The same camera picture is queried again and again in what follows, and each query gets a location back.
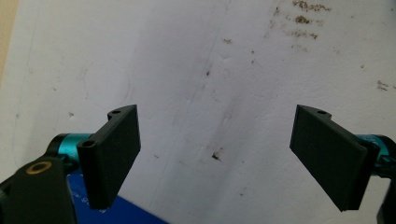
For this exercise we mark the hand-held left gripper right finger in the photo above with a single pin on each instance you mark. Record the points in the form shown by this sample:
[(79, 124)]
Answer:
[(330, 161)]

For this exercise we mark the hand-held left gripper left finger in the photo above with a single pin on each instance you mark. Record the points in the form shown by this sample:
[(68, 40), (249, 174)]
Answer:
[(109, 158)]

